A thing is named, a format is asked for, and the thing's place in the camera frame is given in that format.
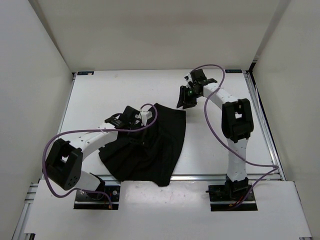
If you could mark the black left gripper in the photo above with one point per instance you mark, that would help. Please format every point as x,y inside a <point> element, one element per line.
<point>142,127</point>

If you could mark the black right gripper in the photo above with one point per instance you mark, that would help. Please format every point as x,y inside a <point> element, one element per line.
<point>183,98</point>

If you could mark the black pleated skirt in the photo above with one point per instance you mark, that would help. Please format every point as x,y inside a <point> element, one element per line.
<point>149,155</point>

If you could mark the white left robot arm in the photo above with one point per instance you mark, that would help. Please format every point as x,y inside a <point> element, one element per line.
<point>64,154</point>

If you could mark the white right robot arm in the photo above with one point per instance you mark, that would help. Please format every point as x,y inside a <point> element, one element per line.
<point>236,124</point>

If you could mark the right blue corner sticker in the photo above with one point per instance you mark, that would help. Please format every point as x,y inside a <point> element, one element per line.
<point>233,71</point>

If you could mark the white front cover board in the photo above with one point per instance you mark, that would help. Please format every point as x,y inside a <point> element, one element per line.
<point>180,211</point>

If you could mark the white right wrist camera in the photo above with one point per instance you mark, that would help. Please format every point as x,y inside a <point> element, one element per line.
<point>188,77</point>

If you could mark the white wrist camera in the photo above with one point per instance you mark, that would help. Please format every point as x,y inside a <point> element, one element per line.
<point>144,116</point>
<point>188,77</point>

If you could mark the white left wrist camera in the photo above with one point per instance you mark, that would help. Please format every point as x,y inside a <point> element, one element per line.
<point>144,116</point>

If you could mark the aluminium table edge rail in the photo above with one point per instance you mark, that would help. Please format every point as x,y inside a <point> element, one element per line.
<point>204,177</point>

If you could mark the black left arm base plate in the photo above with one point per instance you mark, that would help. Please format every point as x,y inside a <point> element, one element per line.
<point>93,201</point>

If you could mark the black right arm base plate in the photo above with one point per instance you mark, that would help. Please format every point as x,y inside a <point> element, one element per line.
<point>222,201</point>

